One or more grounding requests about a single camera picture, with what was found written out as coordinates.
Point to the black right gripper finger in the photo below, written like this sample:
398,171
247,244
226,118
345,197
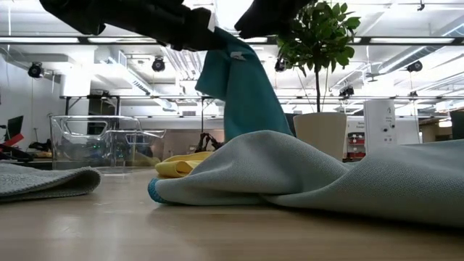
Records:
264,18

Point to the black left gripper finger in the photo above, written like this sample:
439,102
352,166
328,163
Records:
195,32

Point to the teal fluffy microfiber towel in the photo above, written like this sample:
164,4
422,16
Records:
246,101

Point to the yellow microfiber towel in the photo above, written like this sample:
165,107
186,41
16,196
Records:
177,167

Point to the light blue microfiber towel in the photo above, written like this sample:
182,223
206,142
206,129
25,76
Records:
326,181

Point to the black background robot arm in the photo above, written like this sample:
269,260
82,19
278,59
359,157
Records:
206,142

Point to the grey microfiber towel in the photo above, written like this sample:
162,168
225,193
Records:
43,181

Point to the green leafy plant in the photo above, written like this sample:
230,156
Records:
319,36

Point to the white plant pot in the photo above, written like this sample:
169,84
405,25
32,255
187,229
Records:
319,134

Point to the clear plastic bin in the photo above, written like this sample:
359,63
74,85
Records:
90,145

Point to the black background monitor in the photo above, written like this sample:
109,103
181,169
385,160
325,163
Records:
15,127

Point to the red storage drawers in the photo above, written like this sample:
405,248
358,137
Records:
357,139

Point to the white tall appliance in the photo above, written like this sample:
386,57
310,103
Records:
378,123

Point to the red angled bar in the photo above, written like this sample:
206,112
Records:
14,139

